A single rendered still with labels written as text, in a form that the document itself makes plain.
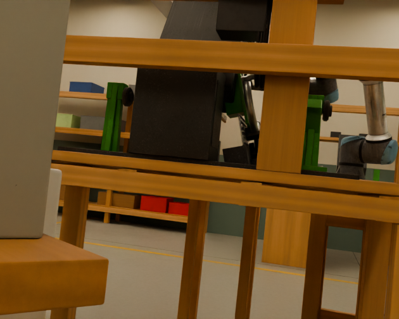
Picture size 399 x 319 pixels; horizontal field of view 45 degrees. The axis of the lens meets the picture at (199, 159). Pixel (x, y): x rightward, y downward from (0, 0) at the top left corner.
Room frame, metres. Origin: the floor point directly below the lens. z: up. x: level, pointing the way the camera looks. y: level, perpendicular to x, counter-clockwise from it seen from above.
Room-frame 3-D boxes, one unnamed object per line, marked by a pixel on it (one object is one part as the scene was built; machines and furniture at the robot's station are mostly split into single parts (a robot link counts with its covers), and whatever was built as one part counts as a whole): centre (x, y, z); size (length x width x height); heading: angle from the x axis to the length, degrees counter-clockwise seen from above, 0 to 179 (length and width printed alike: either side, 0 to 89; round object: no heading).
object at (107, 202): (7.66, 1.29, 1.10); 3.01 x 0.55 x 2.20; 75
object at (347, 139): (2.33, -0.75, 1.05); 0.13 x 0.12 x 0.14; 46
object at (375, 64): (1.54, 0.04, 1.23); 1.30 x 0.05 x 0.09; 78
